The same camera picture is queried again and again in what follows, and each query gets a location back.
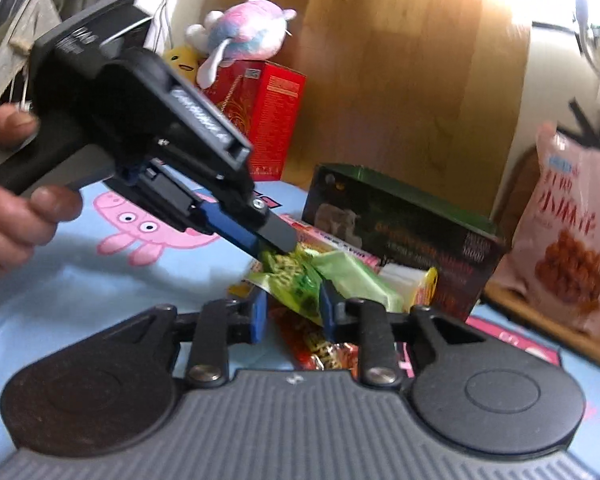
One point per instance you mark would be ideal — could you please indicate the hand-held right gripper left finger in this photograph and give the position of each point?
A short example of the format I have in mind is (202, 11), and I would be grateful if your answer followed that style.
(258, 317)

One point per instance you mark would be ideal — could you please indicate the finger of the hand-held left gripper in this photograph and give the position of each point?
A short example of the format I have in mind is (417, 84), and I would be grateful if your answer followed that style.
(275, 232)
(225, 222)

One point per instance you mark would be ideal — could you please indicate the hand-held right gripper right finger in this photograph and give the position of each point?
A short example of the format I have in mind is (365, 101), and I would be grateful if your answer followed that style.
(329, 310)

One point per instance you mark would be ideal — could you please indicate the orange snack packet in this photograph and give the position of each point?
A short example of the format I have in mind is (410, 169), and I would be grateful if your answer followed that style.
(320, 345)

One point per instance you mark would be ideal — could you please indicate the green patterned snack packet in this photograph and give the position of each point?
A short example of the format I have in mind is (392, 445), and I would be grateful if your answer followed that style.
(290, 280)

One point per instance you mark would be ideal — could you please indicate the black box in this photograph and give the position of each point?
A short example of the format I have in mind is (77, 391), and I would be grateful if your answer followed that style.
(405, 220)

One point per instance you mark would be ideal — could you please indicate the person's left hand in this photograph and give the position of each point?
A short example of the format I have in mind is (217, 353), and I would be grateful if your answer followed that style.
(10, 230)

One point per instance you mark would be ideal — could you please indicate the pink white snack packet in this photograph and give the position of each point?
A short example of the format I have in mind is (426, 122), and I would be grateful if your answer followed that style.
(330, 237)

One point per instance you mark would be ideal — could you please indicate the yellow plush toy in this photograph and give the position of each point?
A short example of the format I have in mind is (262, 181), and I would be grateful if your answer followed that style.
(180, 62)

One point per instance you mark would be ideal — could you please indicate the red box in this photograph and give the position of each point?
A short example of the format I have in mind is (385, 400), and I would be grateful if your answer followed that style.
(270, 115)

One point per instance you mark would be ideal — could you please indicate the pastel plush toy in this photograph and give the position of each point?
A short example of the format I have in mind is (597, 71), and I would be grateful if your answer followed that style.
(245, 30)

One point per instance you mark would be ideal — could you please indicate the brown cushion mat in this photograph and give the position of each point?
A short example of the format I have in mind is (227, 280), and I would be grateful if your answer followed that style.
(510, 305)

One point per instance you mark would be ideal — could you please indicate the wooden board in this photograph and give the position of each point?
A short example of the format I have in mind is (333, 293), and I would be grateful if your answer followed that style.
(405, 70)

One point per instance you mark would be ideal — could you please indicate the large pink snack bag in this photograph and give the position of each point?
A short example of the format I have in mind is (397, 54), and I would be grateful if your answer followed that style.
(565, 240)

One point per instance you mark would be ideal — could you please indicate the black tape strip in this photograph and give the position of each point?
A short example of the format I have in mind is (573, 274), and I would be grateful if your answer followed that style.
(587, 125)

